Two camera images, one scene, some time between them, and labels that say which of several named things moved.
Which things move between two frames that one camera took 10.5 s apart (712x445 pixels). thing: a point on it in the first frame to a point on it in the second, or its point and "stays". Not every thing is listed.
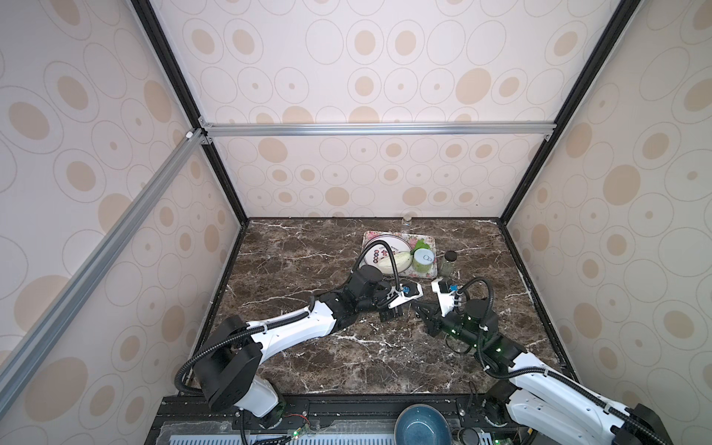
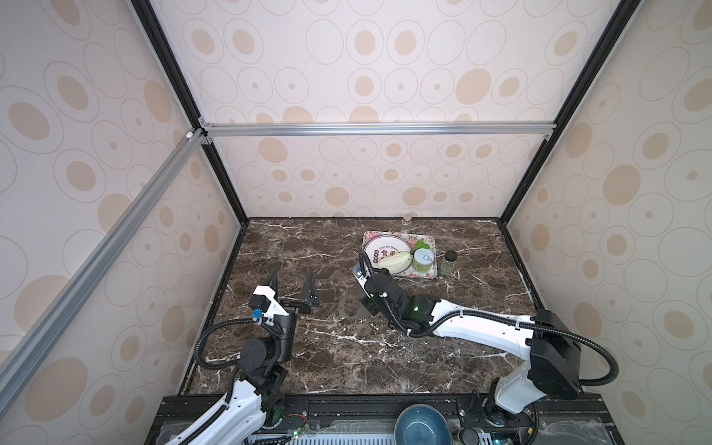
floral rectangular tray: [429, 241] stays
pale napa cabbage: [403, 261] stays
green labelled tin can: [423, 260] stays
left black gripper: [392, 313] to [307, 306]
